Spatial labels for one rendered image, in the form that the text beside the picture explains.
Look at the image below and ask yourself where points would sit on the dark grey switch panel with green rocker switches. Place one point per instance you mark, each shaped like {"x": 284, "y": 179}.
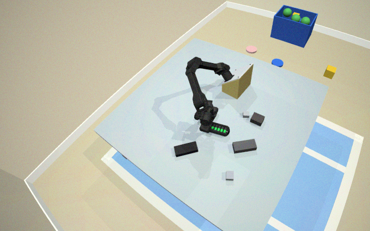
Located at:
{"x": 219, "y": 129}

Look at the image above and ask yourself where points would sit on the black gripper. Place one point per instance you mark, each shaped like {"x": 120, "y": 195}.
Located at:
{"x": 208, "y": 128}

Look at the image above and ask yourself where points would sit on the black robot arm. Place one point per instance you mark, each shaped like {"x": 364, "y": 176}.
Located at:
{"x": 199, "y": 98}

